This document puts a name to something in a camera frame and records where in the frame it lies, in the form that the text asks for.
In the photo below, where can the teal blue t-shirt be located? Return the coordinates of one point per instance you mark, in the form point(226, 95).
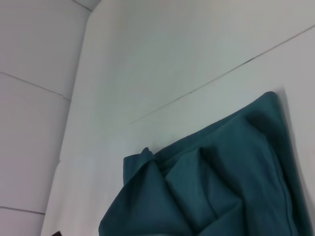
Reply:
point(209, 184)

